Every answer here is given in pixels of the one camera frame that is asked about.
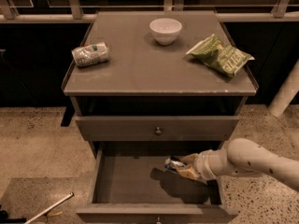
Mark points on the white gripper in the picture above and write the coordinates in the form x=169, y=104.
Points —
x=200, y=164

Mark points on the blue silver redbull can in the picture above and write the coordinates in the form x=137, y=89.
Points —
x=172, y=163

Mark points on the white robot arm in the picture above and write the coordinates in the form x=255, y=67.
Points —
x=240, y=158

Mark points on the brass top drawer knob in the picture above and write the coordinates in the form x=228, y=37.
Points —
x=158, y=131

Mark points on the brass drawer knob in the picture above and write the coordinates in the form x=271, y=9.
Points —
x=158, y=131
x=158, y=221

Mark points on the grey top drawer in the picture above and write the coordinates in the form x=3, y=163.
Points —
x=142, y=128

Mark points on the open grey middle drawer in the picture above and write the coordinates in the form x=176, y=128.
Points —
x=131, y=186

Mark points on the brass middle drawer knob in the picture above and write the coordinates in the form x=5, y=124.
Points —
x=158, y=221

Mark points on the grey wooden drawer cabinet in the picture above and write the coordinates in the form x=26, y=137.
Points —
x=143, y=78

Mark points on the silver green soda can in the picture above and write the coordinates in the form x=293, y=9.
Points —
x=91, y=54

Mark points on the green chip bag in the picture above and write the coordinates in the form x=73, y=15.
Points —
x=225, y=59

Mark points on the white pole on floor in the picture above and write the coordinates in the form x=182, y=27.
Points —
x=47, y=210

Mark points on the yellow object on floor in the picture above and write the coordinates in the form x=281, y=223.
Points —
x=50, y=215

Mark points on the white ceramic bowl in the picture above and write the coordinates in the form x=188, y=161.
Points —
x=165, y=31

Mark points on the black object on floor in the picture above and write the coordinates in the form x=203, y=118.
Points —
x=5, y=219

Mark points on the metal window railing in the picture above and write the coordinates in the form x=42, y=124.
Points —
x=35, y=11

